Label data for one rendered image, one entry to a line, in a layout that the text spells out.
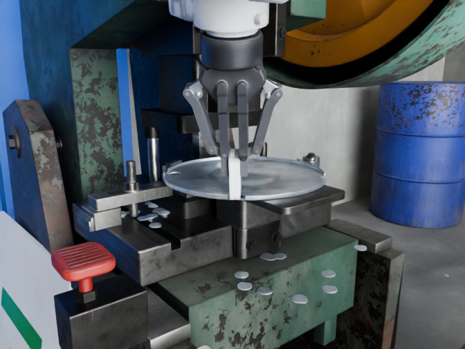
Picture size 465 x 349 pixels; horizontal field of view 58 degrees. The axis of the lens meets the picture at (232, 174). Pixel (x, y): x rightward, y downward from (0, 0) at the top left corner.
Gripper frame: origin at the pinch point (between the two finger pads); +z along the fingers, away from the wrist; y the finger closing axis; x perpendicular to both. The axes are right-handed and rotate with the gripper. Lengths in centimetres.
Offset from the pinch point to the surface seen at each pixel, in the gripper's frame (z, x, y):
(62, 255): 0.5, -16.9, -18.7
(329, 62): -1, 47, 19
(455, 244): 133, 136, 113
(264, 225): 14.6, 6.4, 4.5
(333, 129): 100, 213, 52
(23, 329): 48, 8, -50
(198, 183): 6.3, 6.6, -6.6
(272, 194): 4.6, 1.8, 5.6
